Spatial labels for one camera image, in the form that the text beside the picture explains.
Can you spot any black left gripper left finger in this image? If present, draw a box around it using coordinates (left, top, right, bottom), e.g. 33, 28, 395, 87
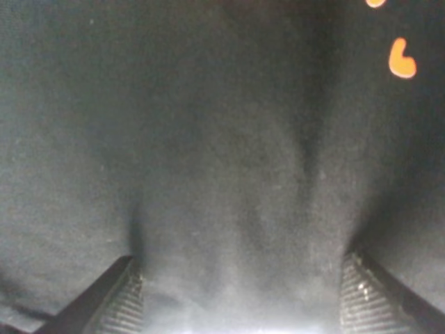
36, 256, 143, 334

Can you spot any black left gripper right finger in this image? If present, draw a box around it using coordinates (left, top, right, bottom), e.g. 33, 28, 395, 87
339, 253, 444, 334

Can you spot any black printed t-shirt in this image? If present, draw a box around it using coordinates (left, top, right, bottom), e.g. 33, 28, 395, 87
1, 1, 444, 333

